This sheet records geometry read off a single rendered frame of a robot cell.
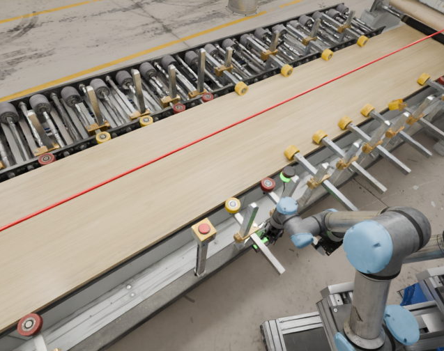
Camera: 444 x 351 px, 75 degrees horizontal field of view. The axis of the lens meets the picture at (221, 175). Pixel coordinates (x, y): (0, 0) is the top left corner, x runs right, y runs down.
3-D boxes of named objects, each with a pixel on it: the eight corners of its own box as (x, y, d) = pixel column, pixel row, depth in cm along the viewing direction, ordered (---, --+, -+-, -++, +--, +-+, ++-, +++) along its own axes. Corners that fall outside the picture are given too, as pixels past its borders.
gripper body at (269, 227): (258, 237, 131) (265, 225, 121) (268, 223, 135) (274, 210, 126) (273, 246, 129) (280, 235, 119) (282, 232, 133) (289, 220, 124)
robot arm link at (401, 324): (407, 339, 100) (433, 333, 89) (378, 357, 96) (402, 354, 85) (383, 304, 106) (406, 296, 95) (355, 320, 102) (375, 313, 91)
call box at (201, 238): (215, 239, 114) (217, 231, 108) (201, 248, 111) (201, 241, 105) (205, 225, 117) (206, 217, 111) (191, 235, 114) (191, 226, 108)
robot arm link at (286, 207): (286, 216, 107) (274, 198, 111) (278, 229, 116) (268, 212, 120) (303, 209, 109) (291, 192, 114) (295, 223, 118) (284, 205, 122)
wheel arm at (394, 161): (408, 173, 173) (412, 169, 170) (405, 175, 172) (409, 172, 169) (345, 122, 195) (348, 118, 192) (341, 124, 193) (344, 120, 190)
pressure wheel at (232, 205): (238, 208, 163) (240, 198, 154) (237, 221, 158) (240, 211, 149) (224, 206, 163) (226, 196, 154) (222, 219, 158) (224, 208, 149)
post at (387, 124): (354, 172, 202) (393, 122, 163) (350, 174, 200) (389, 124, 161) (350, 168, 203) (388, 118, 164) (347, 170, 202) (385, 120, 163)
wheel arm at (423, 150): (430, 157, 183) (434, 152, 180) (427, 159, 182) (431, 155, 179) (367, 110, 205) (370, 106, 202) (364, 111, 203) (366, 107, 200)
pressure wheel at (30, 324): (25, 336, 118) (11, 332, 109) (37, 315, 123) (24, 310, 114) (43, 341, 118) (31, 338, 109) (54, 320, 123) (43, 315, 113)
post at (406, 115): (371, 161, 216) (412, 113, 177) (369, 164, 214) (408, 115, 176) (368, 159, 217) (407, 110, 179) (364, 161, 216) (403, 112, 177)
